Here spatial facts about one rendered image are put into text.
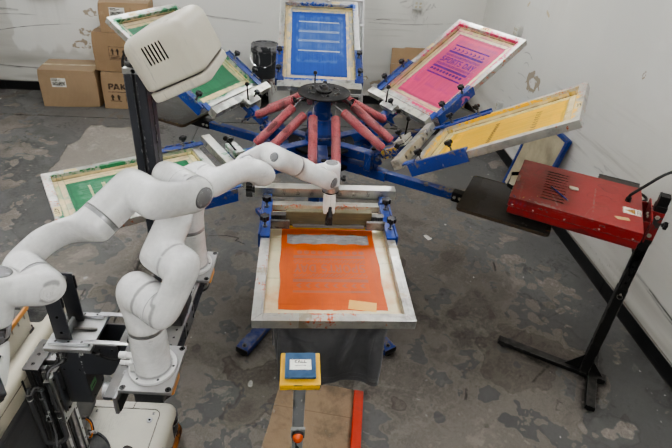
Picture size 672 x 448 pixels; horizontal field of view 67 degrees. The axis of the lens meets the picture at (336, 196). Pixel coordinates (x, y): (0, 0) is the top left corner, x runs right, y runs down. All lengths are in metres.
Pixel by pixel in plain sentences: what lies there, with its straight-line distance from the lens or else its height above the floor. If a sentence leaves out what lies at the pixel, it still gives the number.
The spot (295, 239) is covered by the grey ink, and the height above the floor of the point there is 0.96.
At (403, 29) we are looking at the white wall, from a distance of 6.28.
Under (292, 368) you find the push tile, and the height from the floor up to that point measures 0.97.
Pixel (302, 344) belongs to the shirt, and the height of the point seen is 0.76.
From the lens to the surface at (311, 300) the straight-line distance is 1.94.
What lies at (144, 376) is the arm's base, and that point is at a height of 1.16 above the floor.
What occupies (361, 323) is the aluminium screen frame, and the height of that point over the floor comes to 0.98.
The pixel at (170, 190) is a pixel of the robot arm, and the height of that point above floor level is 1.72.
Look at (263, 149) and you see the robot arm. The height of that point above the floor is 1.44.
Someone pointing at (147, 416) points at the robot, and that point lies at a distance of 2.52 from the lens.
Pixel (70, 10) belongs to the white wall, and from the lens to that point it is 6.65.
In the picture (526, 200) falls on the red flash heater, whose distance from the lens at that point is 2.51.
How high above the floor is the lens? 2.28
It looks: 31 degrees down
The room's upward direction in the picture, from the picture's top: 4 degrees clockwise
